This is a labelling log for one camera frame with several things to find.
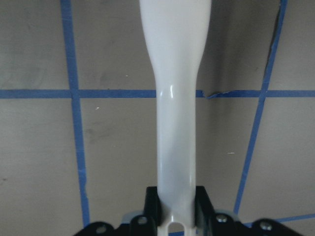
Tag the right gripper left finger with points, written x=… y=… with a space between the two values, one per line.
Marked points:
x=145 y=224

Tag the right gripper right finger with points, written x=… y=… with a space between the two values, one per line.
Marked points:
x=210 y=222

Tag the beige hand brush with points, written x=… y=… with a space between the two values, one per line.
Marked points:
x=175 y=34

